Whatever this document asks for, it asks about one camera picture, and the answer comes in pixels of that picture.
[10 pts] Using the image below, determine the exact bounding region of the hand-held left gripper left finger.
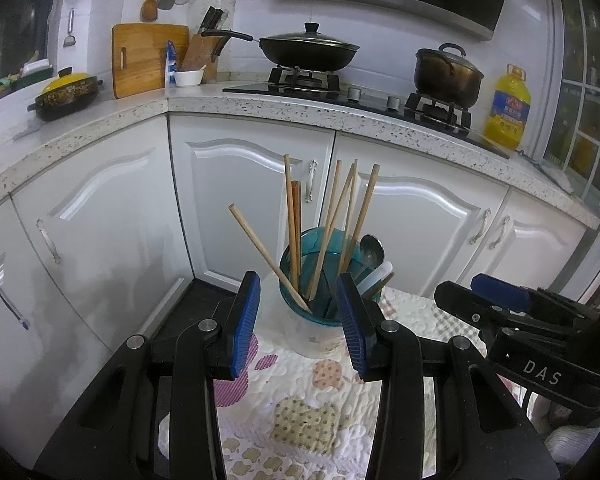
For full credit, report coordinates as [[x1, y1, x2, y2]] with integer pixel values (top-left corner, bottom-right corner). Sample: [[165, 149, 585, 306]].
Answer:
[[32, 271, 262, 480]]

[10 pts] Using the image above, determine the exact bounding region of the speckled white kitchen countertop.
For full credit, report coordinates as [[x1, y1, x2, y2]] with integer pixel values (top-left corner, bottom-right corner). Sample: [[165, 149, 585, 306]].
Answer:
[[0, 80, 600, 228]]

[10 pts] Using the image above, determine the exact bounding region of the thin blue-tipped door handle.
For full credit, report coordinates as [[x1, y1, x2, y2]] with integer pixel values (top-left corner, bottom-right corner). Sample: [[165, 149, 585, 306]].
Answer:
[[0, 255, 31, 331]]

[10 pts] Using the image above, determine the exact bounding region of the silver cabinet door handle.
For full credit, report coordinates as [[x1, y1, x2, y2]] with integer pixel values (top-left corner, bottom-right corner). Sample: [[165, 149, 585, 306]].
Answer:
[[304, 159, 318, 204], [490, 215, 511, 251], [469, 208, 492, 246], [36, 219, 62, 265]]

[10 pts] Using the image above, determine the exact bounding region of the black wok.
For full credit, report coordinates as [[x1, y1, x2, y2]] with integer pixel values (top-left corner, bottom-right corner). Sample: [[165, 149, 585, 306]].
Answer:
[[200, 22, 361, 73]]

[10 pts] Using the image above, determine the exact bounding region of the window with white frame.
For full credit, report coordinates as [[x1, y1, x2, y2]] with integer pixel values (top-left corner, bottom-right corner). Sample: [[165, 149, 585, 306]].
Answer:
[[545, 0, 600, 196]]

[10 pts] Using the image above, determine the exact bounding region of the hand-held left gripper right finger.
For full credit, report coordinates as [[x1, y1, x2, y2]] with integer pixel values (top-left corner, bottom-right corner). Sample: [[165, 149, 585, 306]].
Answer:
[[335, 274, 561, 480]]

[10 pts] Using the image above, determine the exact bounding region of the person's right hand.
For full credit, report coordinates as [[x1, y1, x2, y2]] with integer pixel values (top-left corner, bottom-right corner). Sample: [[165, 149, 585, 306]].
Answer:
[[544, 407, 600, 467]]

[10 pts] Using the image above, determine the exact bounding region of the black gas stove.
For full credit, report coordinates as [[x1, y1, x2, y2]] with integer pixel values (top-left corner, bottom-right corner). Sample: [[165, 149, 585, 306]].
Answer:
[[222, 67, 511, 158]]

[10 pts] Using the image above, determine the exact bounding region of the glass wok lid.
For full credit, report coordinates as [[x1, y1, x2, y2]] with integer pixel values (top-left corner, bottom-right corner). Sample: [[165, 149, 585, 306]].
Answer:
[[259, 22, 359, 54]]

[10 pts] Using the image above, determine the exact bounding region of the wooden cutting board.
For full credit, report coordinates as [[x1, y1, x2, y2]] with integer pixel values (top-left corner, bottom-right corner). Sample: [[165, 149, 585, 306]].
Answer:
[[111, 22, 190, 100]]

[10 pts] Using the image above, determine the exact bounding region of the yellow-lidded black casserole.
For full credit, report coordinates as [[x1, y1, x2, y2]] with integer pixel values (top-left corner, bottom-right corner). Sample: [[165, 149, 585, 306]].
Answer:
[[28, 67, 104, 122]]

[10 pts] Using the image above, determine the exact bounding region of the patchwork quilted tablecloth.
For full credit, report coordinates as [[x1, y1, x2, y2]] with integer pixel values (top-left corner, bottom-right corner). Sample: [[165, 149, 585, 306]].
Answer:
[[157, 285, 571, 480]]

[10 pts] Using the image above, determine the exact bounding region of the dark pot lid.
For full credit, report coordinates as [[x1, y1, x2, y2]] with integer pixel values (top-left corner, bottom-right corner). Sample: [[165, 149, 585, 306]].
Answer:
[[416, 44, 482, 69]]

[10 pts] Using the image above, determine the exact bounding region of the wooden knife block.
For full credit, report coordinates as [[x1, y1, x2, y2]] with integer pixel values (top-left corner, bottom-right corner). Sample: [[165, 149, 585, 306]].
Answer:
[[180, 30, 226, 83]]

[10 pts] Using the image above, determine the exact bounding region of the green and white container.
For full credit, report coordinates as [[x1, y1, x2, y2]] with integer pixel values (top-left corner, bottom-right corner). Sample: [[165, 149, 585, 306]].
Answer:
[[0, 59, 52, 106]]

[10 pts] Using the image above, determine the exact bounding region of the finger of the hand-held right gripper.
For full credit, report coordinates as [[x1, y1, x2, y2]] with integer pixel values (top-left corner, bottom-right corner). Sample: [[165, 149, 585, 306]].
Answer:
[[471, 273, 600, 322], [434, 281, 599, 343]]

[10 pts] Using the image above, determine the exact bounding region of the dark cooking pot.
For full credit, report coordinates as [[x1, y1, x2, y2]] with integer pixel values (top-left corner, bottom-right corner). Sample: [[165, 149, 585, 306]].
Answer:
[[414, 44, 485, 108]]

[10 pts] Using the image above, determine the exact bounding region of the blue and white packet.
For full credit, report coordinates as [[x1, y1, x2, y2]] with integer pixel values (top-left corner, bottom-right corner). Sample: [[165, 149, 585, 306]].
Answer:
[[165, 40, 178, 88]]

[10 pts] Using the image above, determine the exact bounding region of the dark brown wooden chopstick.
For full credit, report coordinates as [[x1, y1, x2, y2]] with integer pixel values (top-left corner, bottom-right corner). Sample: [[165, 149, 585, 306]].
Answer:
[[291, 180, 303, 291], [365, 271, 396, 301]]

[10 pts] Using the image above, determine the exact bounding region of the floral teal-rimmed utensil holder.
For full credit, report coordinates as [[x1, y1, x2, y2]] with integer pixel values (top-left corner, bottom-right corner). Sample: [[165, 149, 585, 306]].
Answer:
[[278, 226, 381, 359]]

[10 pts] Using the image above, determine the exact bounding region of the yellow cooking oil bottle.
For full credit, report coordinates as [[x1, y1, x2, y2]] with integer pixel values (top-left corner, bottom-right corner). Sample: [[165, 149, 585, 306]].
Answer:
[[484, 64, 531, 151]]

